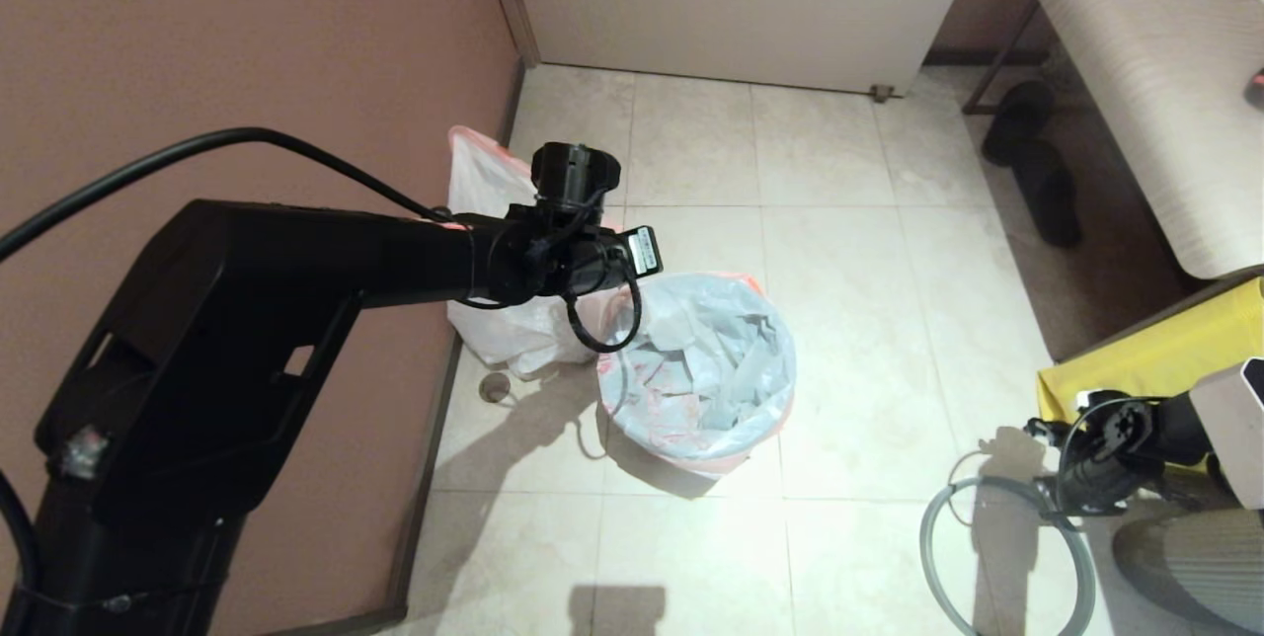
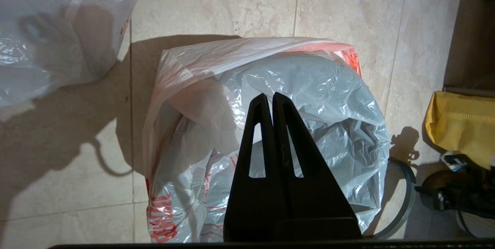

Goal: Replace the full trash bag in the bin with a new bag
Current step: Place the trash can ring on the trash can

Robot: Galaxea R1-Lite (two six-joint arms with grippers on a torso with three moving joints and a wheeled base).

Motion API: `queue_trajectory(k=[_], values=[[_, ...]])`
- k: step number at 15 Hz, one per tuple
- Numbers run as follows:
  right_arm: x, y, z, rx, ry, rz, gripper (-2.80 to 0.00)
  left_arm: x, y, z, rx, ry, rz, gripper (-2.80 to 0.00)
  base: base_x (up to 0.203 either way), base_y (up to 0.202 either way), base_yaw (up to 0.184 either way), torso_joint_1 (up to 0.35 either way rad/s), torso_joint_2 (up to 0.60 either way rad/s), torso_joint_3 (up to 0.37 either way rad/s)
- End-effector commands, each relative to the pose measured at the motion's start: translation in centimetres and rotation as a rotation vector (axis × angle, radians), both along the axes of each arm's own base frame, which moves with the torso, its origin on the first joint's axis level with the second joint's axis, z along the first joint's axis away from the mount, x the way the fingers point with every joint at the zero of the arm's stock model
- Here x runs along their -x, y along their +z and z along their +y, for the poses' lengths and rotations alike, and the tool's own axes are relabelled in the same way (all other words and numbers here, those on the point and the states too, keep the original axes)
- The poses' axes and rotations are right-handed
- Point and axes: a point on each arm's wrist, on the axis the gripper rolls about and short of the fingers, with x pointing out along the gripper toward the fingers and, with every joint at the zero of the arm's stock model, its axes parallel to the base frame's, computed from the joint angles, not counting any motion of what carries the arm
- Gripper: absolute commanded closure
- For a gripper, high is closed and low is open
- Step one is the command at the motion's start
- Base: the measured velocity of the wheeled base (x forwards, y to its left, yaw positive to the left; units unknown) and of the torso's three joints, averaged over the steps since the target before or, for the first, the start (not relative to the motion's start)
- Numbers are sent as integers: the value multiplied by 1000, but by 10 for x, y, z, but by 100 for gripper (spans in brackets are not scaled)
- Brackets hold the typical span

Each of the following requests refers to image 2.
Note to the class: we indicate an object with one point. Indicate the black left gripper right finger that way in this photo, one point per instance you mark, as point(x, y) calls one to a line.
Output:
point(321, 210)

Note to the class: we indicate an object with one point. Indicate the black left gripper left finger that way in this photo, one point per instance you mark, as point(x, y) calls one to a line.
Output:
point(239, 210)

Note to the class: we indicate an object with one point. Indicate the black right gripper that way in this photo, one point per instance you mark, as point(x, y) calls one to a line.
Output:
point(468, 195)

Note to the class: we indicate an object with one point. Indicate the white red-printed plastic bag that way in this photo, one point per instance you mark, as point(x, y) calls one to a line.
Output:
point(328, 98)

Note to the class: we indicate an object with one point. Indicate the white garbage bag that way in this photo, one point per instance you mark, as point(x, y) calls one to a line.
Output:
point(50, 28)

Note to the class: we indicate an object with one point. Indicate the yellow fabric bag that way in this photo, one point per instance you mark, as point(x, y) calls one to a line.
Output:
point(464, 125)

